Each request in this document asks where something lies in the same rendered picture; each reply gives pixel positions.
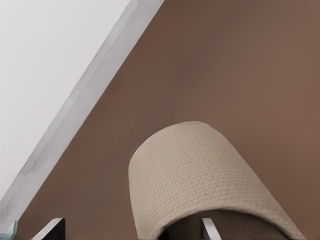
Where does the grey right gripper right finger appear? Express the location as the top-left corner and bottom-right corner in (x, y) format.
(201, 217), (222, 240)

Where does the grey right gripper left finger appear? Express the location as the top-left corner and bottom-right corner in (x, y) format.
(32, 217), (66, 240)

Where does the silver frame post foot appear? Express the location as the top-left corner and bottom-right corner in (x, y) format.
(4, 219), (19, 240)

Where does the silver frame rail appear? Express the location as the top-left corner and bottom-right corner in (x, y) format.
(0, 0), (166, 225)

